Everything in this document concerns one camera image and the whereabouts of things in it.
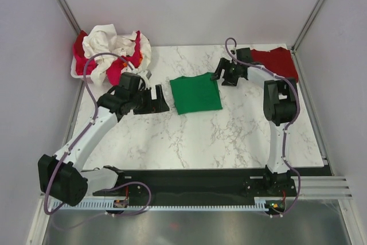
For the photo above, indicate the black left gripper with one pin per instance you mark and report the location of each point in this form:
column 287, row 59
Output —
column 158, row 105

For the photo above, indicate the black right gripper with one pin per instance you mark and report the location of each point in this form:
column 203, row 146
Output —
column 224, row 64

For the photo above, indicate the green t shirt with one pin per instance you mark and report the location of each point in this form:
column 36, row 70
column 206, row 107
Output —
column 195, row 94

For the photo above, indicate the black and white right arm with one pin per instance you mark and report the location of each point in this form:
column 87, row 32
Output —
column 281, row 108

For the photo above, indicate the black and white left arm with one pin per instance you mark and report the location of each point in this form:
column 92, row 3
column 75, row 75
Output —
column 62, row 175

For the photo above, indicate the crumpled pink shirt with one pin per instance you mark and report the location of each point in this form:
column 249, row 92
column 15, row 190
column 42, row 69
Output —
column 113, row 72

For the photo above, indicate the crumpled white shirt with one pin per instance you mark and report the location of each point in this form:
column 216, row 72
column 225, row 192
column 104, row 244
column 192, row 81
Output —
column 138, row 51
column 104, row 39

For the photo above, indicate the folded dark red t shirt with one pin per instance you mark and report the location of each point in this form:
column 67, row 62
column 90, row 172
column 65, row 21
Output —
column 277, row 60

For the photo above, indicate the white laundry basket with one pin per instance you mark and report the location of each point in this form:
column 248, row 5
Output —
column 73, row 70

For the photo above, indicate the crumpled red shirt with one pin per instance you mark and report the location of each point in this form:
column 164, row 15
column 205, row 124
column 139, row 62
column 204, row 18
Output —
column 78, row 44

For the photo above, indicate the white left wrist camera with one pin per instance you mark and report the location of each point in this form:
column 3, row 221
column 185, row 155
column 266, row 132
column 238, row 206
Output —
column 146, row 74

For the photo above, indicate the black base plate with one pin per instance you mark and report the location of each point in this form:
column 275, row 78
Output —
column 198, row 186

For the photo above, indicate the white slotted cable duct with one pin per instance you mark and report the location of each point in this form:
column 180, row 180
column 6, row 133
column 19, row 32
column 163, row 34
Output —
column 111, row 204

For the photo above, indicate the aluminium front rail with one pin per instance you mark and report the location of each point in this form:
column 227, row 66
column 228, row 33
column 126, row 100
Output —
column 324, row 188

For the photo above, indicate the right aluminium frame post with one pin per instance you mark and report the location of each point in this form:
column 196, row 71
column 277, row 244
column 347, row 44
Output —
column 308, row 24

